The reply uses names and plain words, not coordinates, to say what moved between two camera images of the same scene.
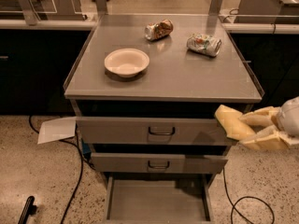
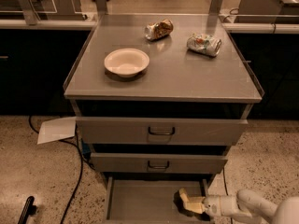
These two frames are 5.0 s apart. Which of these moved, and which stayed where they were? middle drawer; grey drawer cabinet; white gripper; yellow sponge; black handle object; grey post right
Moved: white gripper; yellow sponge
Stayed: middle drawer; grey drawer cabinet; grey post right; black handle object
